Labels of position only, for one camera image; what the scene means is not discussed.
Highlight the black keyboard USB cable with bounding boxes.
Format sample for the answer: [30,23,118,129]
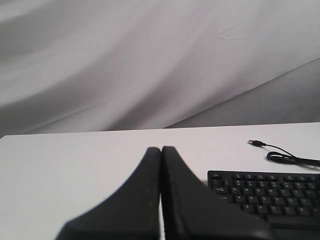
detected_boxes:
[247,139,320,169]

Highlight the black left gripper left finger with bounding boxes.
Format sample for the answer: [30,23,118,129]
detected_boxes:
[56,147,161,240]

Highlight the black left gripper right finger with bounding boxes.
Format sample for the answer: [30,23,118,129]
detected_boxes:
[161,146,277,240]

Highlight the black acer keyboard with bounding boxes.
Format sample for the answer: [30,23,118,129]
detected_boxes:
[207,170,320,231]

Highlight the grey backdrop cloth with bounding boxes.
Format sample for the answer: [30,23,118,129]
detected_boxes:
[0,0,320,136]

